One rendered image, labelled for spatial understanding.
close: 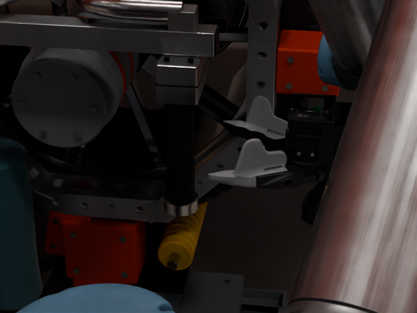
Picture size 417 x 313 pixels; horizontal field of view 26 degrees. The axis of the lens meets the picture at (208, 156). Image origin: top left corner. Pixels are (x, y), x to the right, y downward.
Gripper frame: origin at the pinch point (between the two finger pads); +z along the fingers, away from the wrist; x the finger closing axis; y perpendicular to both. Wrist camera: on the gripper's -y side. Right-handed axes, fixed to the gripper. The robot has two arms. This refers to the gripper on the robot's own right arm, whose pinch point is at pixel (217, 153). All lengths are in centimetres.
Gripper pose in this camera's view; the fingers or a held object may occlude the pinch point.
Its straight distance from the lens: 110.0
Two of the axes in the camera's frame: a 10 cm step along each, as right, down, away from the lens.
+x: -1.4, 5.0, -8.6
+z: -9.9, -0.7, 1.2
